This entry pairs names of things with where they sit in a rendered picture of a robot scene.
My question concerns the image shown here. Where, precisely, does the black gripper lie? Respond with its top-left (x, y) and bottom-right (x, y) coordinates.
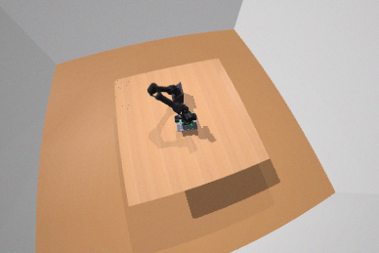
top-left (174, 113), bottom-right (196, 123)

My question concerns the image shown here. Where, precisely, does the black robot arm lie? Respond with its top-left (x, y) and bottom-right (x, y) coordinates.
top-left (147, 83), bottom-right (194, 125)

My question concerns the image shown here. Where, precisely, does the grey switch panel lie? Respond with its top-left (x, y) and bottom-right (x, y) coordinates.
top-left (177, 119), bottom-right (198, 132)

